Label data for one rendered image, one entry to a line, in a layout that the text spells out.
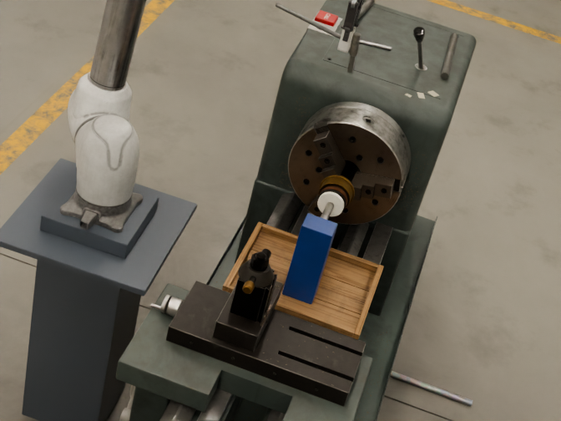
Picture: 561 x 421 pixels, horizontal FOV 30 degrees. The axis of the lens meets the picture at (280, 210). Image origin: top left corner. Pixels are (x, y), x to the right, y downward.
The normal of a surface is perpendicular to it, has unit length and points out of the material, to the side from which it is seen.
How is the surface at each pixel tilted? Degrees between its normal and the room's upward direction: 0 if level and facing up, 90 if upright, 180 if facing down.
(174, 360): 0
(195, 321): 0
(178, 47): 0
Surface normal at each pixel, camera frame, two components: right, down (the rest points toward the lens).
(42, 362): -0.25, 0.53
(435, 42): 0.21, -0.79
